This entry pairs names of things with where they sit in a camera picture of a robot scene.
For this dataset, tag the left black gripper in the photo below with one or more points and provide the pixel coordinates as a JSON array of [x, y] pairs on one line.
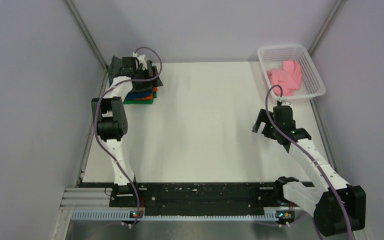
[[154, 83]]

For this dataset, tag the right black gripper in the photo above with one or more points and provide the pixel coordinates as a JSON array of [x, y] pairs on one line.
[[261, 118]]

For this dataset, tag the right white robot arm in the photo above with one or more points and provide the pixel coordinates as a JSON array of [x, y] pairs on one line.
[[336, 206]]

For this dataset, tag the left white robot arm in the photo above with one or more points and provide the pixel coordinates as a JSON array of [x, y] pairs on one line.
[[111, 125]]

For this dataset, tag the folded navy blue t-shirt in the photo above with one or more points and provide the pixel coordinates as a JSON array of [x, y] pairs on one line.
[[137, 95]]

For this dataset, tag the folded orange t-shirt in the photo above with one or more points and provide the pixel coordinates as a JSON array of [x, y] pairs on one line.
[[150, 96]]

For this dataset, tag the folded green t-shirt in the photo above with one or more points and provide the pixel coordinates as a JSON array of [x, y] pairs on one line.
[[138, 102]]

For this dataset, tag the pink t-shirt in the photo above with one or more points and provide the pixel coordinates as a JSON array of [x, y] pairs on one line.
[[289, 77]]

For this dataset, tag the white plastic basket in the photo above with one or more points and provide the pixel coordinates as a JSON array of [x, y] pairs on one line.
[[272, 57]]

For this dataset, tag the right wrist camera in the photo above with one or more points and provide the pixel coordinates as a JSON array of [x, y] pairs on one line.
[[282, 102]]

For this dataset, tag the left aluminium frame post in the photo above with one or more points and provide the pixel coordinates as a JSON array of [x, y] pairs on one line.
[[85, 32]]

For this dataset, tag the aluminium frame post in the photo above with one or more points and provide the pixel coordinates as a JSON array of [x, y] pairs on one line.
[[330, 19], [85, 32]]

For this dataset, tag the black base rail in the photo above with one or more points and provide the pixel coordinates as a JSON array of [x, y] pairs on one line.
[[205, 199]]

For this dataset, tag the white slotted cable duct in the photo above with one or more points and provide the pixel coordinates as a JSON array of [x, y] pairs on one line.
[[270, 215]]

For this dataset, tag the right aluminium frame post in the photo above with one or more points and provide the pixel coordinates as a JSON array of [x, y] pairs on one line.
[[330, 19]]

